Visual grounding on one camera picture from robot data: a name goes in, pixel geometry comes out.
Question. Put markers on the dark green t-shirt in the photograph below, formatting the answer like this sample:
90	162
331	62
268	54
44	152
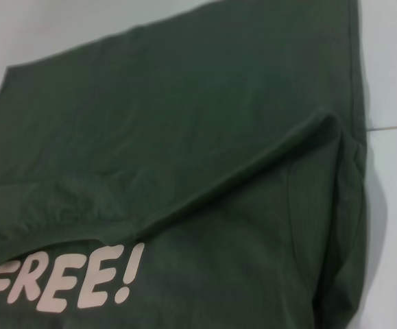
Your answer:
184	120

